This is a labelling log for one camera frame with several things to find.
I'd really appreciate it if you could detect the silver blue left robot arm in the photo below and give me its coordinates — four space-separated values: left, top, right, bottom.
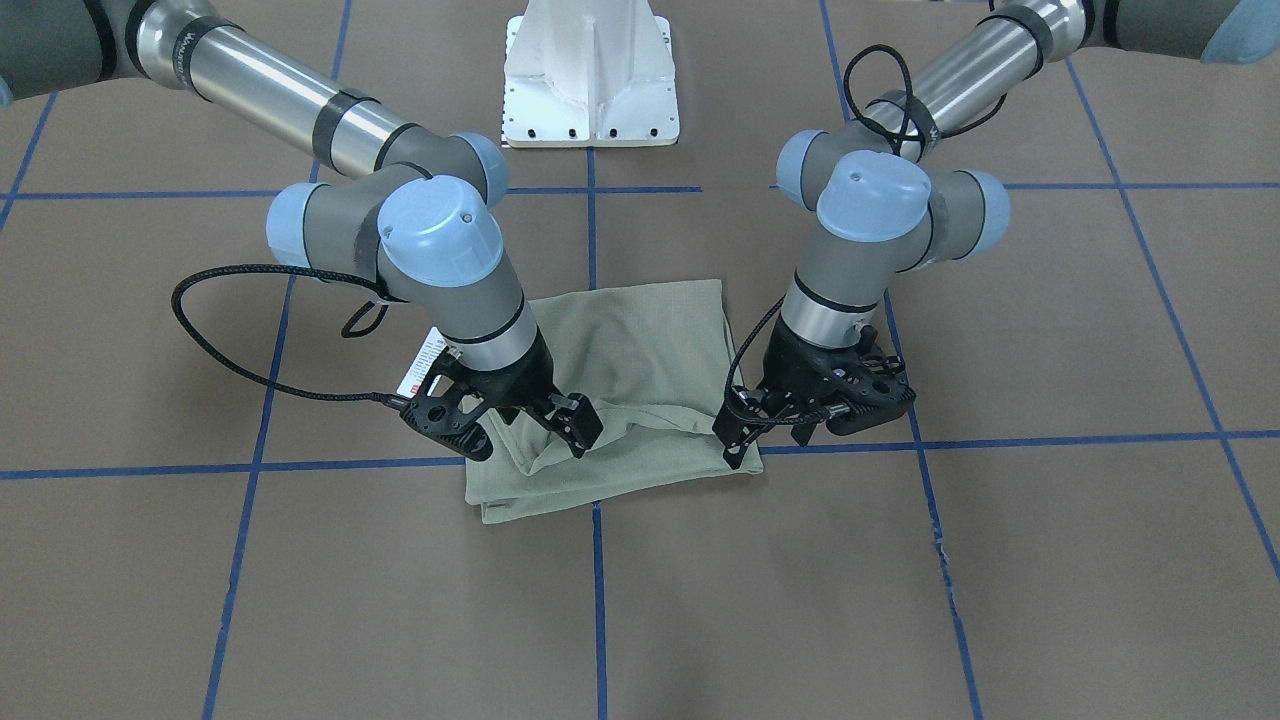
713 1 1277 469

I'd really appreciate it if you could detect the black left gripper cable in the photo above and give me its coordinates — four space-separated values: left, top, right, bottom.
724 44 1007 427

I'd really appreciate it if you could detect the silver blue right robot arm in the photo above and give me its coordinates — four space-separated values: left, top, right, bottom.
1 1 603 461

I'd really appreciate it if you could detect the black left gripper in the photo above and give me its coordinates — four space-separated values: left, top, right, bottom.
713 322 916 470

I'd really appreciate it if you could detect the white camera stand column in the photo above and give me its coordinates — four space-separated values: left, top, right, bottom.
500 1 681 149

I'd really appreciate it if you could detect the olive green long-sleeve shirt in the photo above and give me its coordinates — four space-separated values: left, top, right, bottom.
465 279 733 524

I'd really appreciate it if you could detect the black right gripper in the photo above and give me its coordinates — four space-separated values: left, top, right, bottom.
399 333 603 461

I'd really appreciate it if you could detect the white paper clothing tag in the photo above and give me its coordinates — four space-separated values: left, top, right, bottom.
396 327 451 400

